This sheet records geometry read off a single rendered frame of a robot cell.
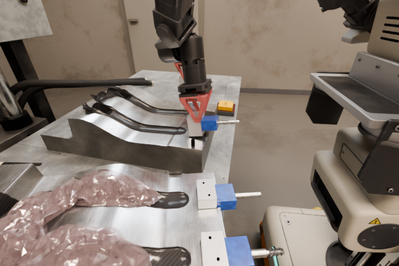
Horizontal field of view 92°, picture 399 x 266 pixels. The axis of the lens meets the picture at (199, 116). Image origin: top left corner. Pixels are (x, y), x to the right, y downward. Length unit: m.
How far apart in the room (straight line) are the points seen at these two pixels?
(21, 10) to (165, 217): 1.05
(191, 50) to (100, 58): 3.15
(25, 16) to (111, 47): 2.29
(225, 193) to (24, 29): 1.07
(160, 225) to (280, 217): 0.84
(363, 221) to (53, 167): 0.79
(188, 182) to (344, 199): 0.38
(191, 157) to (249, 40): 2.62
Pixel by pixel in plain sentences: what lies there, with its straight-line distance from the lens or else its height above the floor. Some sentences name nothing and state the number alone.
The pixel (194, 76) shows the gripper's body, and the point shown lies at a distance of 0.47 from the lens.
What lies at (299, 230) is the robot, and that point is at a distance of 1.15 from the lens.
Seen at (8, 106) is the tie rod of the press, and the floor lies 0.88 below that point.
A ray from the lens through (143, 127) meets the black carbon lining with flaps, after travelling 0.60.
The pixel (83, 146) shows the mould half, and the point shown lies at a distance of 0.66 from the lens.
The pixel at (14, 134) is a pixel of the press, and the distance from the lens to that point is 0.99.
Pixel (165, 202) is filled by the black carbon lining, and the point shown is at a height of 0.85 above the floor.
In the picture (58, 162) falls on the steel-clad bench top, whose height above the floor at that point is 0.80.
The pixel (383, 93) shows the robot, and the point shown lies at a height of 1.04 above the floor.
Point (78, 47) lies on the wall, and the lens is 3.71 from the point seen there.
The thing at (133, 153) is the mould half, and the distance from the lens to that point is 0.57.
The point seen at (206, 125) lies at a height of 0.93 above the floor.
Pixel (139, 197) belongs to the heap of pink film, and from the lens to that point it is 0.41.
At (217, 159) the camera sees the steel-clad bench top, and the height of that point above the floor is 0.80.
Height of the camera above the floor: 1.19
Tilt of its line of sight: 30 degrees down
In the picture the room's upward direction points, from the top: straight up
